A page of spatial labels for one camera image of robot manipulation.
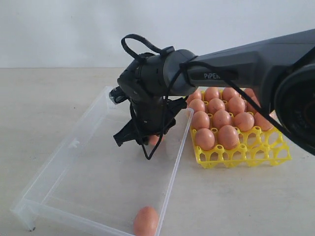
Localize clear plastic storage box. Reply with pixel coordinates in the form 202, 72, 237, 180
11, 87, 192, 236

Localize black cable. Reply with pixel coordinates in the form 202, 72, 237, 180
120, 33, 286, 161

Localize yellow plastic egg tray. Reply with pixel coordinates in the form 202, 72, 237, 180
187, 88, 292, 169

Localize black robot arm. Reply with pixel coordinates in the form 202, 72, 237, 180
109, 29, 315, 154

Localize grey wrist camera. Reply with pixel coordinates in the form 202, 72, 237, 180
109, 86, 128, 104

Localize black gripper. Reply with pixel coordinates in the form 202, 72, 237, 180
113, 97, 187, 147

